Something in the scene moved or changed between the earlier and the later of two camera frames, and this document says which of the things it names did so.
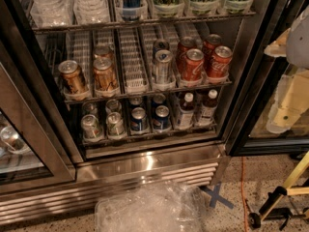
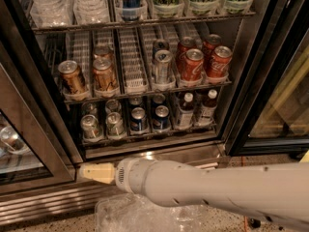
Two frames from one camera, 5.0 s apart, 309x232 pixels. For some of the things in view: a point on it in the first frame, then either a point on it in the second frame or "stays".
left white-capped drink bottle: x=186 y=112 stays
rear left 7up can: x=89 y=108 stays
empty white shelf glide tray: x=133 y=61 stays
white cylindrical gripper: x=299 y=43 -> x=127 y=175
